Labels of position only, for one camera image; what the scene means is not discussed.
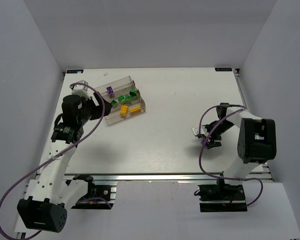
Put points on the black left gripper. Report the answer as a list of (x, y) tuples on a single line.
[(100, 105)]

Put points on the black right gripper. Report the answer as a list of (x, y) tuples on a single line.
[(212, 133)]

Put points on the purple lego brick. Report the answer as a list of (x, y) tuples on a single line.
[(110, 92), (205, 142)]

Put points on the yellow patterned lego brick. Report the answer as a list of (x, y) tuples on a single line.
[(124, 111)]

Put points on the small green lego cube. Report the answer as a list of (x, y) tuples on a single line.
[(133, 92)]

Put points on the yellow long lego brick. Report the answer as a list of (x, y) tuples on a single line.
[(135, 110)]

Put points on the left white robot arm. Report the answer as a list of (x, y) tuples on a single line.
[(46, 207)]

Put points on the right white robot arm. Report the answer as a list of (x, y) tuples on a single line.
[(256, 142)]

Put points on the clear tiered plastic organizer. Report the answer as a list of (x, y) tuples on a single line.
[(121, 87)]

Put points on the blue label sticker left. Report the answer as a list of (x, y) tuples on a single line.
[(74, 71)]

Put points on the blue label sticker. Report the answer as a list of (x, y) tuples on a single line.
[(74, 71), (223, 69)]

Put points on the blue label sticker right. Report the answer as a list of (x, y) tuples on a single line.
[(223, 69)]

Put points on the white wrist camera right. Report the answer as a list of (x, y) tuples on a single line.
[(198, 130)]

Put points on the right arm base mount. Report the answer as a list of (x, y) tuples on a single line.
[(213, 199)]

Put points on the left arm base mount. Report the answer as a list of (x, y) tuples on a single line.
[(99, 196)]

